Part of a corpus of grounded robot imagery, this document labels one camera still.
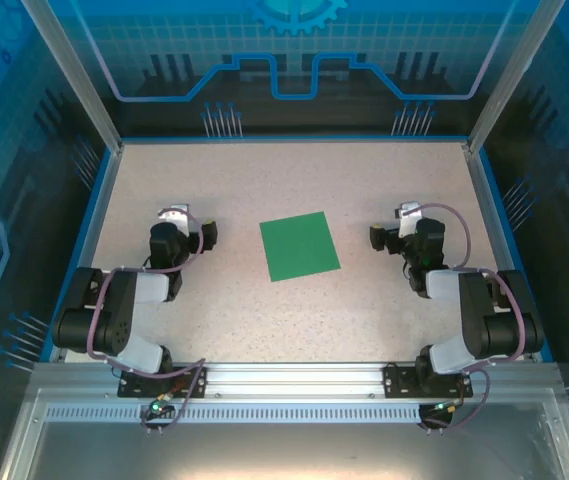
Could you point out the green paper sheet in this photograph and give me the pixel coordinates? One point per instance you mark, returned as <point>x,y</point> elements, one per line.
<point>299,247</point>

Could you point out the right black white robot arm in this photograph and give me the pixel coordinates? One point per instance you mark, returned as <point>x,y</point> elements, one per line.
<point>494,325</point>

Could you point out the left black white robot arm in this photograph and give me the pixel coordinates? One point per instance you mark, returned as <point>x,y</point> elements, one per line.
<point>114,320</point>

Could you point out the left circuit board green light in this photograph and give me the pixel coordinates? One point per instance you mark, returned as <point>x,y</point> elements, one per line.
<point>158,407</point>

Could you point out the circuit board green light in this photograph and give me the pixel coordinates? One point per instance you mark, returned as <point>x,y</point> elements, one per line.
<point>158,407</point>
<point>445,407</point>

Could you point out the right circuit board green light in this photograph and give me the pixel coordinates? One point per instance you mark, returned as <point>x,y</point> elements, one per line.
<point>445,407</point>

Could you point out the grey metal shelf panel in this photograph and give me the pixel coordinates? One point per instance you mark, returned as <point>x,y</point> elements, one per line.
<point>284,450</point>

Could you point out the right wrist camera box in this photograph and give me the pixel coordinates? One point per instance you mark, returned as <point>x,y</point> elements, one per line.
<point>409,217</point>

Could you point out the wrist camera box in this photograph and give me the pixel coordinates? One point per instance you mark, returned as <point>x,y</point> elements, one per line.
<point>175,216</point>
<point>409,217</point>

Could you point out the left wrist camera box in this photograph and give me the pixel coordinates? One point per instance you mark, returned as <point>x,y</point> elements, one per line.
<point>175,216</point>

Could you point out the right aluminium side rail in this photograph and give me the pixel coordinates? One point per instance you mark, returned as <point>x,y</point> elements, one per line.
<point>491,215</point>

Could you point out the aluminium side rail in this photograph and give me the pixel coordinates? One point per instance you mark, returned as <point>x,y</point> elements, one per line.
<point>93,240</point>
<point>491,215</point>

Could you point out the left aluminium side rail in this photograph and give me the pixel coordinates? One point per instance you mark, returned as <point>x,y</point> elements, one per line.
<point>93,240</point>

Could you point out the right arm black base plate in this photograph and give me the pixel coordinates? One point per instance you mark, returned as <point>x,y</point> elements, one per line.
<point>401,382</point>

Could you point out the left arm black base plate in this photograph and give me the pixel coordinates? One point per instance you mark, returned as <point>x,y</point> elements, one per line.
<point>136,387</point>

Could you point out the aluminium mounting rail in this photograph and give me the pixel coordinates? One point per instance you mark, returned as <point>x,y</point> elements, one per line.
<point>294,380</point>

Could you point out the right aluminium frame post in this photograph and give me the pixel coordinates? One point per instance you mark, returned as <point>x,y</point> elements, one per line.
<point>511,75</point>

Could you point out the aluminium frame post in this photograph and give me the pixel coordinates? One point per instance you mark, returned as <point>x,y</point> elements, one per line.
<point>511,75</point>
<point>78,75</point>

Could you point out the left aluminium frame post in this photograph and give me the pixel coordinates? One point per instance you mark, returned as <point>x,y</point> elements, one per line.
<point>78,75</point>

